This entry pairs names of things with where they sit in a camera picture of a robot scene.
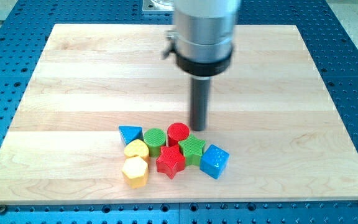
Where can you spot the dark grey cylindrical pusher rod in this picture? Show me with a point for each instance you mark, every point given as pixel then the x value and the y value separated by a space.
pixel 199 97

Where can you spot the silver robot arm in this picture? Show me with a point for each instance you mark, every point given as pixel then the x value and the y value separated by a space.
pixel 202 42

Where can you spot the yellow heart block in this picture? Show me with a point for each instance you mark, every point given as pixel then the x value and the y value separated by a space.
pixel 137 148

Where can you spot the red cylinder block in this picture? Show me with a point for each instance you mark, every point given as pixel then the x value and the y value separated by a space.
pixel 177 132

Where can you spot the green star block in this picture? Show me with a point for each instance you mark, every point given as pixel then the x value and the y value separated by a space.
pixel 192 149

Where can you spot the green cylinder block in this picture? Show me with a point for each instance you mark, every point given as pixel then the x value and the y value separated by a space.
pixel 154 138

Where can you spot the blue cube block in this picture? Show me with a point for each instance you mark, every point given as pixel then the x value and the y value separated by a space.
pixel 214 161

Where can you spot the red star block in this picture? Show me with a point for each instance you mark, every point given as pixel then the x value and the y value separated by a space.
pixel 170 161

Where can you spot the blue triangle block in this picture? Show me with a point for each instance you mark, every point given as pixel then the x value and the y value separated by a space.
pixel 130 133

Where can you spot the light wooden board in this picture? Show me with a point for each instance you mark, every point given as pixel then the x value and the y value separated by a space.
pixel 270 110

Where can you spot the yellow hexagon block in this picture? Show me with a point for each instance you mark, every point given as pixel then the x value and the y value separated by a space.
pixel 135 172

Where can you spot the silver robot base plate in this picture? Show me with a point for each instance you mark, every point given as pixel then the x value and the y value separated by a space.
pixel 157 6

